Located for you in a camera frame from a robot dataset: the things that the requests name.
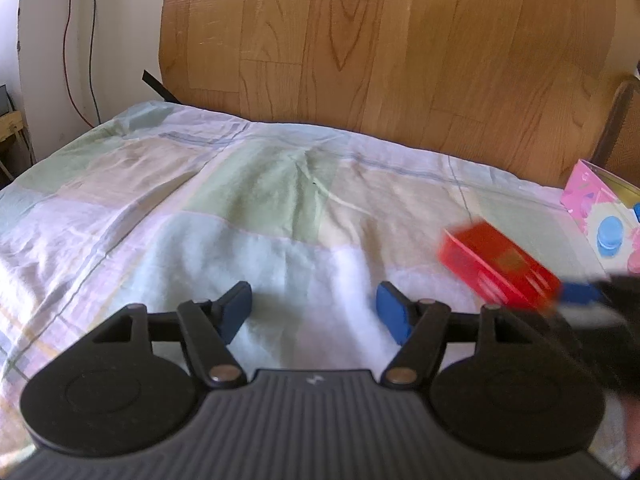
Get red cardboard box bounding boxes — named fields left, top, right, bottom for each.
left=438, top=221, right=562, bottom=311

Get operator right hand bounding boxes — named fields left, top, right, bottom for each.
left=620, top=396, right=640, bottom=470

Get pink biscuit tin box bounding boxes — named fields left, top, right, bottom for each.
left=560, top=159, right=639, bottom=276

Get brown woven chair back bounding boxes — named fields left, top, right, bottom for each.
left=591, top=76, right=640, bottom=186

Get red and black wall wires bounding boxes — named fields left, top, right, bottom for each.
left=62, top=0, right=101, bottom=129

